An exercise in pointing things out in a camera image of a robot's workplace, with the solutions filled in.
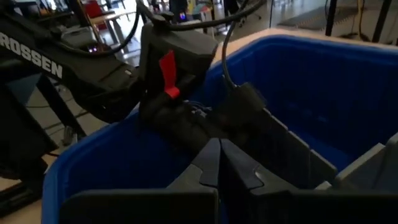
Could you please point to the large blue plastic bin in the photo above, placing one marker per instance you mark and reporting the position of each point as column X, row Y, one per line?
column 311, row 77

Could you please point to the long grey slotted divider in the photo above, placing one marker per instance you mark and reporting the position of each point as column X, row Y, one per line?
column 295, row 155

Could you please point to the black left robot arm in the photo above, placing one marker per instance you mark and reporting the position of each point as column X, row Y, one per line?
column 77, row 77

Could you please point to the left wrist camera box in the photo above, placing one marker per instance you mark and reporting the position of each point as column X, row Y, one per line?
column 242, row 105

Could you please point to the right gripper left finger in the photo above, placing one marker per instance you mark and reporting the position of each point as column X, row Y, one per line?
column 205, row 174

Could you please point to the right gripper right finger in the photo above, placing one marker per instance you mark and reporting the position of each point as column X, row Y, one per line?
column 245, row 177

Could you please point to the short grey slotted divider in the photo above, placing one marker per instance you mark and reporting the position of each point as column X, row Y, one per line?
column 367, row 168

